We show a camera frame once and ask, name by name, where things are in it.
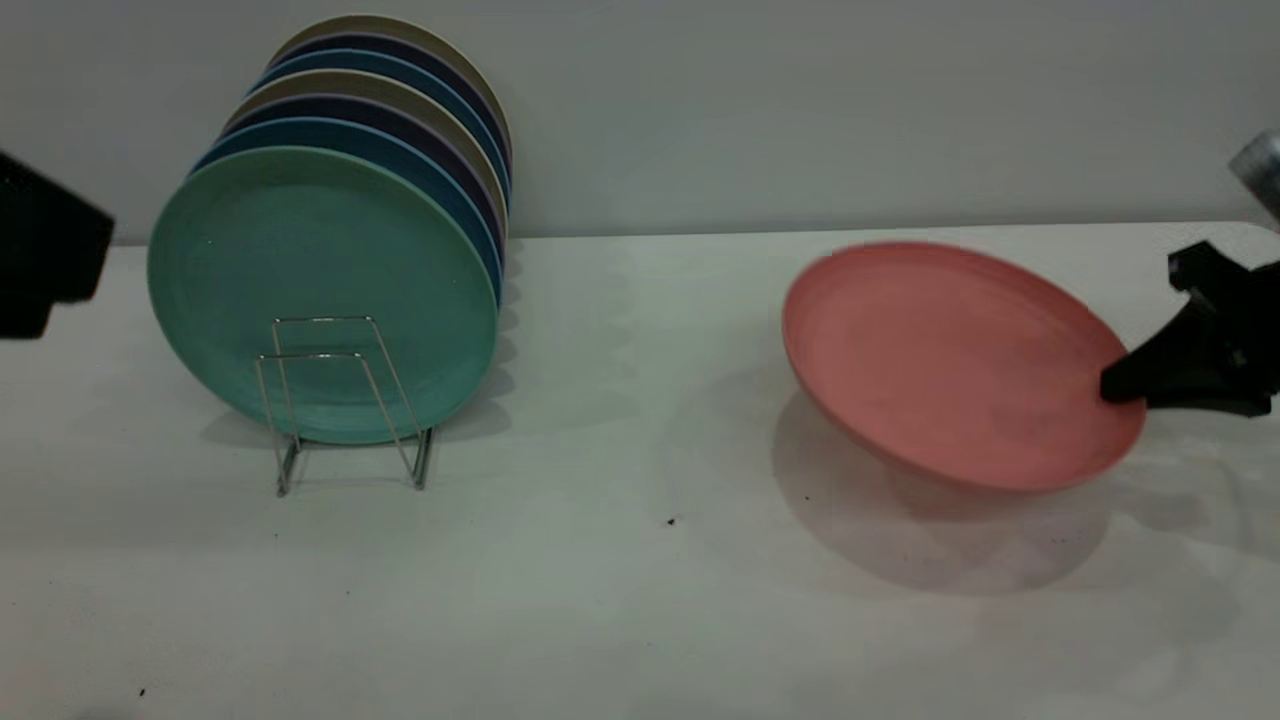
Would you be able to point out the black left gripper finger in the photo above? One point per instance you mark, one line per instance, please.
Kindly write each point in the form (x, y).
(45, 245)

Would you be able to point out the green round plate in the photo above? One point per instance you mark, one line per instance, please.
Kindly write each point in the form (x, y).
(320, 250)

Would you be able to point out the pink round plate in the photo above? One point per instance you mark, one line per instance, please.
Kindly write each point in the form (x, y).
(950, 360)

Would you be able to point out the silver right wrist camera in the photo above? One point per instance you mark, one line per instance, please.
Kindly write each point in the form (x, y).
(1260, 170)

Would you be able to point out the blue round plate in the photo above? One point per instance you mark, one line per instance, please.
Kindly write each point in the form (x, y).
(330, 134)
(370, 62)

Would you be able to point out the beige round plate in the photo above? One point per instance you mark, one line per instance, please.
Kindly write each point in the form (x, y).
(350, 85)
(380, 23)

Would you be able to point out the navy round plate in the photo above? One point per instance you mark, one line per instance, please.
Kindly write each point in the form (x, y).
(385, 45)
(350, 110)

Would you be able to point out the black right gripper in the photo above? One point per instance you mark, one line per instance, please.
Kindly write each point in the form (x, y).
(1225, 275)

